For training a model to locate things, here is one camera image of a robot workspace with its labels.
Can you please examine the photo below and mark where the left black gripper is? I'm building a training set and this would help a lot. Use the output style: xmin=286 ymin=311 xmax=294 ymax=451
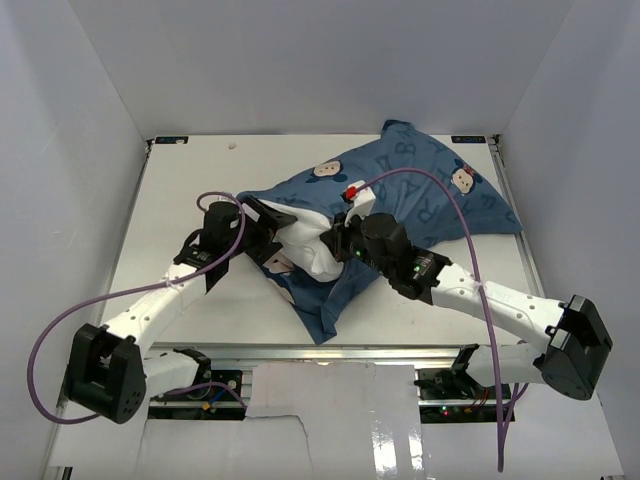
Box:
xmin=224 ymin=196 xmax=295 ymax=265

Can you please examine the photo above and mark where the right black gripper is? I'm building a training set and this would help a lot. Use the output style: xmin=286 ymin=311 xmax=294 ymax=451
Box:
xmin=320 ymin=209 xmax=393 ymax=280

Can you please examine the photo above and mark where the white pillow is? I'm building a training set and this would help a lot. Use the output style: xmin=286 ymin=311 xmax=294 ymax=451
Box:
xmin=261 ymin=200 xmax=344 ymax=282

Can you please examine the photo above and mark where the blue cartoon print pillowcase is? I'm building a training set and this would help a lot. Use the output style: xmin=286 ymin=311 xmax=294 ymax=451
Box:
xmin=238 ymin=120 xmax=522 ymax=344

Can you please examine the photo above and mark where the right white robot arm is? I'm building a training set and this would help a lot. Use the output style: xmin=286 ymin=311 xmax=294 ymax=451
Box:
xmin=321 ymin=213 xmax=613 ymax=401

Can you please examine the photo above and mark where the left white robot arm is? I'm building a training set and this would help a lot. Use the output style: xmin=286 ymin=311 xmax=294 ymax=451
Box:
xmin=63 ymin=197 xmax=296 ymax=424

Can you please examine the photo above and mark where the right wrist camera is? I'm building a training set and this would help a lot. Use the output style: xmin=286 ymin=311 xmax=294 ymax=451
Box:
xmin=344 ymin=180 xmax=376 ymax=226

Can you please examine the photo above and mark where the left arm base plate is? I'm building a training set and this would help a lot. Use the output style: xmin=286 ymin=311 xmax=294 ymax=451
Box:
xmin=148 ymin=368 xmax=252 ymax=421

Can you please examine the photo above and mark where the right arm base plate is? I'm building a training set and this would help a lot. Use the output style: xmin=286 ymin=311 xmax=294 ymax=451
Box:
xmin=414 ymin=344 xmax=497 ymax=424

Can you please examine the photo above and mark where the aluminium table frame rail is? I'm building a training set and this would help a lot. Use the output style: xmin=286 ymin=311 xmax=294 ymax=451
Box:
xmin=489 ymin=133 xmax=571 ymax=361

